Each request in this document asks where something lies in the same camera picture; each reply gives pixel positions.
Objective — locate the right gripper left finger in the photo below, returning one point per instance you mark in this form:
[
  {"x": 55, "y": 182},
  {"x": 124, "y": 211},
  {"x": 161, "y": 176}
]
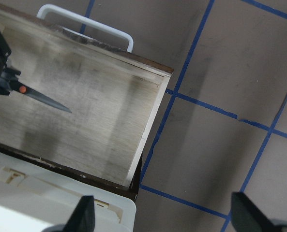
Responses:
[{"x": 83, "y": 217}]

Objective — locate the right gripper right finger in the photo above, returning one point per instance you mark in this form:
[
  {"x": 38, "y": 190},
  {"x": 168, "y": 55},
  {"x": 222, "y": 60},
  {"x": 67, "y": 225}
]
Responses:
[{"x": 246, "y": 217}]

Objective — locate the orange handled scissors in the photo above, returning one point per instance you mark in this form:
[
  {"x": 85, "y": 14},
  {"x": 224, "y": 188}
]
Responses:
[{"x": 15, "y": 85}]

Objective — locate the wooden drawer with white handle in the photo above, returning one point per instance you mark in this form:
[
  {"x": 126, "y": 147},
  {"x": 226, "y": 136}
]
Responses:
[{"x": 113, "y": 97}]

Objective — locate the cream plastic storage box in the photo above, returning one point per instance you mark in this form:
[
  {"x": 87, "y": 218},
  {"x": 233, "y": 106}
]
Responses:
[{"x": 34, "y": 199}]

